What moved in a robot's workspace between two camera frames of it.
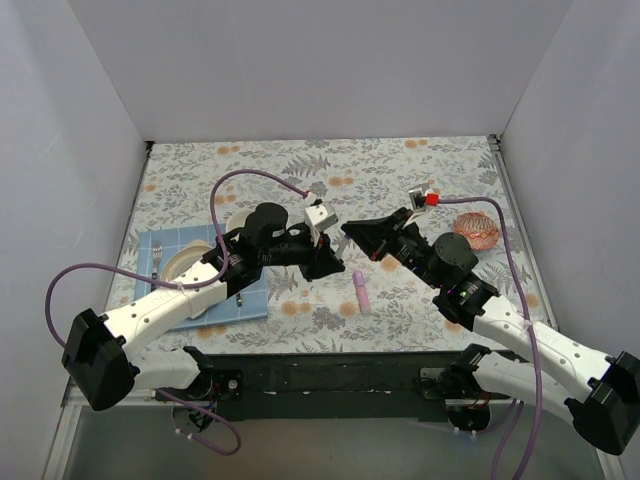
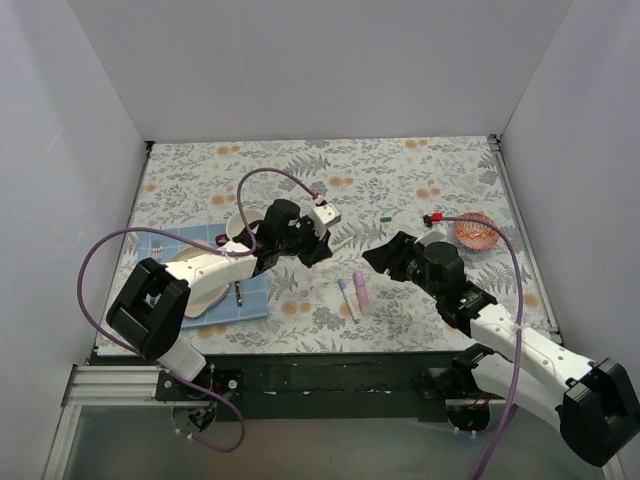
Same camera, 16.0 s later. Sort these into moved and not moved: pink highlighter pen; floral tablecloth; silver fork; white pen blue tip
Moved: white pen blue tip
Not moved: pink highlighter pen; silver fork; floral tablecloth
